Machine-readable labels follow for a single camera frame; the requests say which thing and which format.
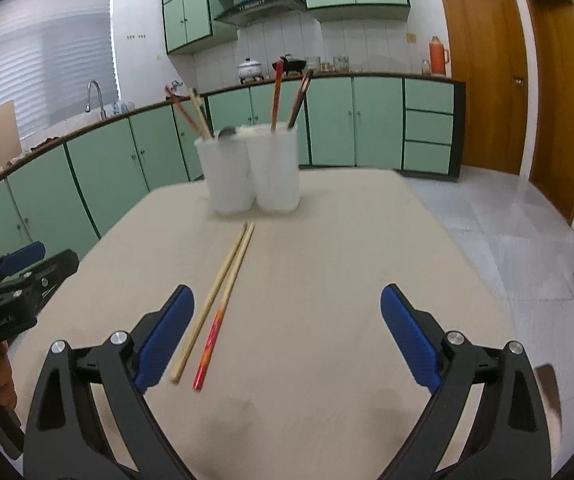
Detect black wok pot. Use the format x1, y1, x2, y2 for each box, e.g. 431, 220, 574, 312
272, 55, 307, 76

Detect wooden red-orange chopstick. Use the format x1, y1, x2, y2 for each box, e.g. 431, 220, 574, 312
193, 222, 255, 391

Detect red lacquered chopstick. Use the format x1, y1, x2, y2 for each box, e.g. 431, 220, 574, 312
270, 58, 285, 133

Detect orange thermos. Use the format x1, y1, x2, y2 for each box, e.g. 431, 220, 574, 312
428, 36, 451, 76

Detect wooden door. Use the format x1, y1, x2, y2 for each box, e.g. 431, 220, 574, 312
442, 0, 528, 174
526, 0, 574, 223

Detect white double utensil holder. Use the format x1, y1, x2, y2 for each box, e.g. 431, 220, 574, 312
195, 122, 300, 216

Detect metal spoon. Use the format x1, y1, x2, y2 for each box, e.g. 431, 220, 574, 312
217, 126, 237, 141

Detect plain bamboo chopstick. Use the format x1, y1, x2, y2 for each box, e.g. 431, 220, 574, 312
170, 222, 249, 384

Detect dark brown chopstick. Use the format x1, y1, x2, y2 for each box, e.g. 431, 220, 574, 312
286, 68, 315, 130

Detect white cooking pot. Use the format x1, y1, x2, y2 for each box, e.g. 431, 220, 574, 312
237, 58, 264, 84

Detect glass jar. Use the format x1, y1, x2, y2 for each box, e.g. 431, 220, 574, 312
421, 60, 431, 75

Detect chrome faucet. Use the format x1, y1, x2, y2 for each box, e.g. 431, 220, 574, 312
84, 79, 108, 122

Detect window blind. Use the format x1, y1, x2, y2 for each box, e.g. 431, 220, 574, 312
0, 0, 119, 138

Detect green lower kitchen cabinets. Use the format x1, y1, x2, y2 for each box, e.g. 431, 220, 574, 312
0, 71, 467, 271

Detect black range hood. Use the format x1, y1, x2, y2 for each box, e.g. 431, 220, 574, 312
215, 0, 307, 28

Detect wooden red dotted chopstick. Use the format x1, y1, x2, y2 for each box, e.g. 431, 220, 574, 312
165, 86, 207, 140

